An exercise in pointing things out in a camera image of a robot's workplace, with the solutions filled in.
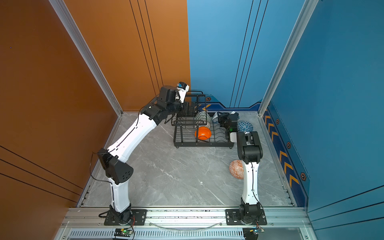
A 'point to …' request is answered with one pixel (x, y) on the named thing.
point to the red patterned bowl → (236, 169)
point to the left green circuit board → (124, 232)
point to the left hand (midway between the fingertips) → (191, 101)
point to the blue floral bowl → (215, 118)
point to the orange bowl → (204, 133)
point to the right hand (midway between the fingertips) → (215, 111)
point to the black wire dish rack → (192, 128)
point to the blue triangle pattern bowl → (245, 126)
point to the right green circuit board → (252, 233)
